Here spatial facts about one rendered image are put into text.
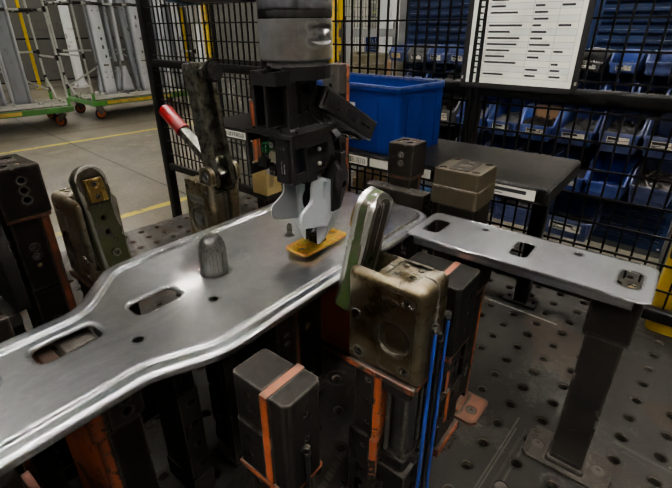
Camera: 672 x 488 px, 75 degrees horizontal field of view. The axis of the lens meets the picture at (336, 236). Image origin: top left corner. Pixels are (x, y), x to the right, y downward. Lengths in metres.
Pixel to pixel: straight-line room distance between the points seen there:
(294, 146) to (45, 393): 0.30
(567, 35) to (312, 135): 0.60
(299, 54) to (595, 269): 0.41
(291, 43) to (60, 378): 0.36
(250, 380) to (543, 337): 0.71
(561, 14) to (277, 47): 0.62
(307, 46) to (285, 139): 0.09
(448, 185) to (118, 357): 0.51
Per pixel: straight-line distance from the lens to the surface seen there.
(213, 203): 0.68
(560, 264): 0.59
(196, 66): 0.67
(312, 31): 0.46
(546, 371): 0.91
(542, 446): 0.77
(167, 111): 0.75
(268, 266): 0.53
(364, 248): 0.43
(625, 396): 0.92
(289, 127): 0.47
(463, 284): 0.55
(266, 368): 0.40
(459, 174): 0.70
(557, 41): 0.96
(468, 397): 0.80
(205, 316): 0.46
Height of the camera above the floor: 1.26
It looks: 25 degrees down
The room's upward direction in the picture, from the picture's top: straight up
